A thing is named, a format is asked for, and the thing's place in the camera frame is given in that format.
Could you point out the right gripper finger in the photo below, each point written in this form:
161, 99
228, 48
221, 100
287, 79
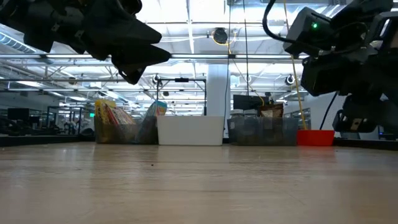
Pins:
357, 112

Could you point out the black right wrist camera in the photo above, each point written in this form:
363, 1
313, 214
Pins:
308, 31

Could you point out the brown snack packet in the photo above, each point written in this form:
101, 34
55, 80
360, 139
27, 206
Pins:
272, 110

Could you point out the white plastic bin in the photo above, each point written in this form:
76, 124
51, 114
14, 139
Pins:
189, 130

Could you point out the blue ramen packet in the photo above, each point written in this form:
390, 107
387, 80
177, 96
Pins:
157, 109

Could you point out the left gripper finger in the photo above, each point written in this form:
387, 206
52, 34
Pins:
124, 34
136, 59

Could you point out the pink green ramen packet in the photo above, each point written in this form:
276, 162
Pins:
122, 116

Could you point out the grey translucent plastic bin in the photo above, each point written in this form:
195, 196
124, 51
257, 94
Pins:
124, 133
264, 132

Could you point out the black background monitor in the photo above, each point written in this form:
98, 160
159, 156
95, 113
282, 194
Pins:
248, 101

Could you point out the red plastic bowl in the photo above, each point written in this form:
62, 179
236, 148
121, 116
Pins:
315, 138

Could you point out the white-lid spice jar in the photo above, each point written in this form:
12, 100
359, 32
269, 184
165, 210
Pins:
237, 112

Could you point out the black aluminium table frame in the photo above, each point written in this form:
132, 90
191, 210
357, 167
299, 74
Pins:
46, 140

